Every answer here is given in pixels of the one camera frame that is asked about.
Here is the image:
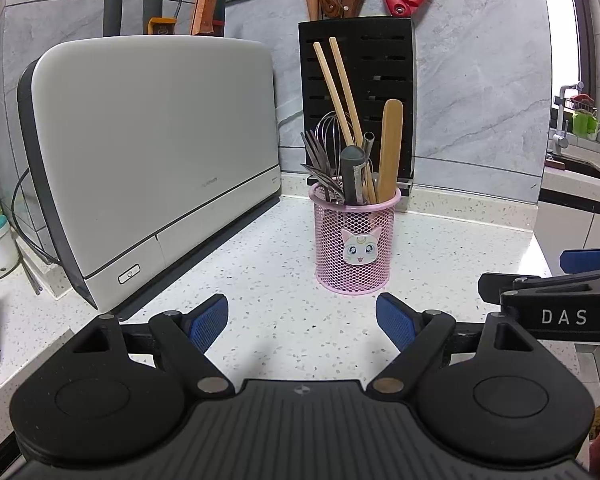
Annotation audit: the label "white knife sterilizer appliance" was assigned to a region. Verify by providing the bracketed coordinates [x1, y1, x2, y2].
[16, 36, 282, 311]

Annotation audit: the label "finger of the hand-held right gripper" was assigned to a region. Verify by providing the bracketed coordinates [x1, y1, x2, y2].
[479, 265, 600, 306]
[560, 245, 600, 272]

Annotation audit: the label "metal whisk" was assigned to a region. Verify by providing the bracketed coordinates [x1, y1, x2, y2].
[314, 112, 357, 183]

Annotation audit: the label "pink mesh utensil holder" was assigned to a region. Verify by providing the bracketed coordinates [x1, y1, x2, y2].
[308, 181, 402, 294]

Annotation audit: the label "metal rods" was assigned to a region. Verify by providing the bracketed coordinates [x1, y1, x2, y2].
[19, 249, 44, 297]

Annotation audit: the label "bent metal straw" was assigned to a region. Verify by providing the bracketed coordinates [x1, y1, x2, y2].
[362, 131, 377, 203]

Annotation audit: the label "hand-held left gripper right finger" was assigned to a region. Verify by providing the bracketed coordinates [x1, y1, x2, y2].
[367, 292, 536, 396]

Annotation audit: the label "green cup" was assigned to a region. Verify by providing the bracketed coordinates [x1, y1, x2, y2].
[572, 111, 600, 141]

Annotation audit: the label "green-tipped grey handled knife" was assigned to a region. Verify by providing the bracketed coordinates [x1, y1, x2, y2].
[103, 0, 125, 37]

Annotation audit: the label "wooden handled cleaver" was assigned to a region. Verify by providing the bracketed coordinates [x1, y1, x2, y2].
[189, 0, 224, 37]

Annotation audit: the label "light wooden spatula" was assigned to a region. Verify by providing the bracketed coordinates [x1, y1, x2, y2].
[377, 99, 405, 205]

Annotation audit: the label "metal faucet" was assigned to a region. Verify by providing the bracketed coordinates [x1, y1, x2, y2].
[552, 84, 586, 149]

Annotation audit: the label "black knife block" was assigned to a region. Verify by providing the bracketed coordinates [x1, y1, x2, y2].
[298, 17, 415, 197]

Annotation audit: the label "kitchen sink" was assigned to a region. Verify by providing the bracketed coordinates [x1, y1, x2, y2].
[547, 152, 600, 184]

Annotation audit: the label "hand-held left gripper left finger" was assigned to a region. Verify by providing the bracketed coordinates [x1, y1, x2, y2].
[75, 293, 234, 396]

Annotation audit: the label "orange-tipped grey handled knife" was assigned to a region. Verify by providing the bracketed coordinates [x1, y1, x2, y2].
[142, 0, 164, 35]

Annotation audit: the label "white base cabinet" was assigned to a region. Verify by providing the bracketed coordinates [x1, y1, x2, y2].
[536, 195, 600, 277]

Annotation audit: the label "black power cable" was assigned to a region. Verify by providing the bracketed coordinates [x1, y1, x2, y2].
[10, 166, 62, 267]

